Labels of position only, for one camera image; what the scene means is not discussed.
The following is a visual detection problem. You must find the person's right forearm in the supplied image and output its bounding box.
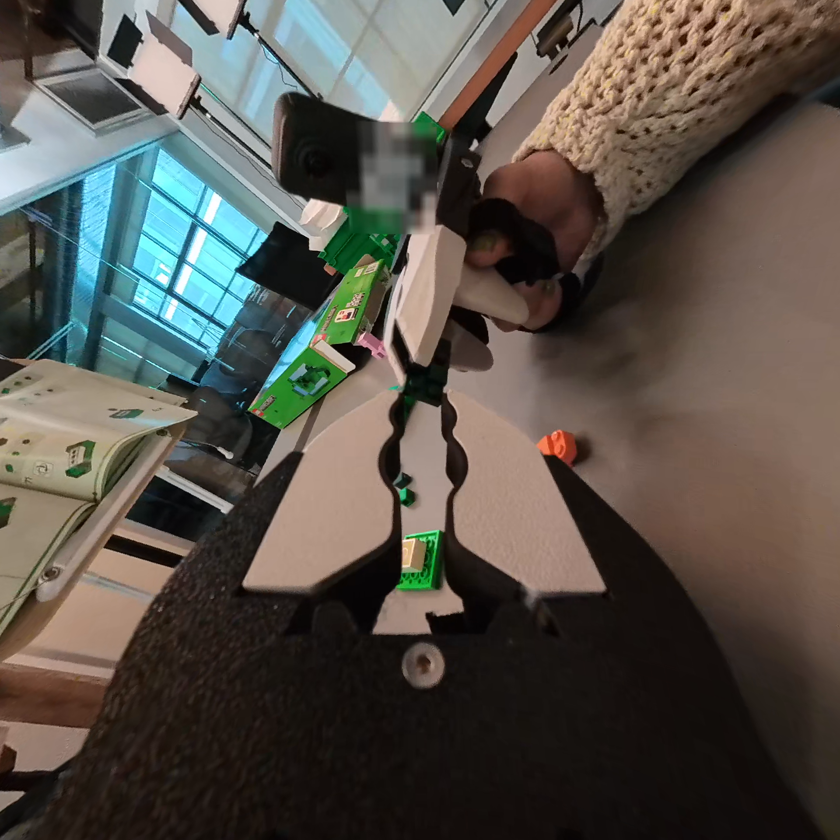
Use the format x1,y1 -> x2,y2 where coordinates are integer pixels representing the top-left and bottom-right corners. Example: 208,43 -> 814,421
515,0 -> 840,263

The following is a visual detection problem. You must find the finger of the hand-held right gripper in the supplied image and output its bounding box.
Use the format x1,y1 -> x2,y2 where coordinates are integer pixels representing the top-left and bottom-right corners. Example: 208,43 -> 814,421
444,267 -> 535,374
389,229 -> 471,371

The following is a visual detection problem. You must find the lego instruction booklet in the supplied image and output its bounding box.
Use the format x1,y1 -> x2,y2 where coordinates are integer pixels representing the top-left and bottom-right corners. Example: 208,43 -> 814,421
0,359 -> 200,631

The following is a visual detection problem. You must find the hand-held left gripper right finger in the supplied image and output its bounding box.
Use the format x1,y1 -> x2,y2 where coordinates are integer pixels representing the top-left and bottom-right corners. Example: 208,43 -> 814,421
443,389 -> 609,607

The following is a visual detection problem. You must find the green lego box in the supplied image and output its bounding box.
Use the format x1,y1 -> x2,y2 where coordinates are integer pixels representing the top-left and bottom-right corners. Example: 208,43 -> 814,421
247,256 -> 391,430

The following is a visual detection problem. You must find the green lego base, tan brick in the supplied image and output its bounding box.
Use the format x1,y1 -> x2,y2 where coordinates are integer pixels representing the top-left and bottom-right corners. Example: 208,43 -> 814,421
395,528 -> 447,595

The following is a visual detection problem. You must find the studio light panel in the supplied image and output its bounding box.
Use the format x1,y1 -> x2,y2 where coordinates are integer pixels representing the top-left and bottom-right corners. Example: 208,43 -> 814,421
178,0 -> 253,40
105,11 -> 204,122

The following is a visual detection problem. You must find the green bin with white bags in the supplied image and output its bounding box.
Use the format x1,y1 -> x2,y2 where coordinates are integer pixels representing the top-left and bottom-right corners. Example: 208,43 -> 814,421
315,112 -> 447,279

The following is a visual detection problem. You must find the dark green lego brick stack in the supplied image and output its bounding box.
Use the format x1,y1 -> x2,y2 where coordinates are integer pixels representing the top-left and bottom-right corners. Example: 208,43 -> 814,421
401,365 -> 447,408

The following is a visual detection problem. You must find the orange brick separator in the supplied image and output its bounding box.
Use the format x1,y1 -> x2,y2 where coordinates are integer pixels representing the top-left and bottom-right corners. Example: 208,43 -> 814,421
537,428 -> 580,466

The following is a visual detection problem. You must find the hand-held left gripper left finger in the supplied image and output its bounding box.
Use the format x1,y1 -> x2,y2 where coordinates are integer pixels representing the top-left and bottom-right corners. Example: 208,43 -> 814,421
242,389 -> 404,602

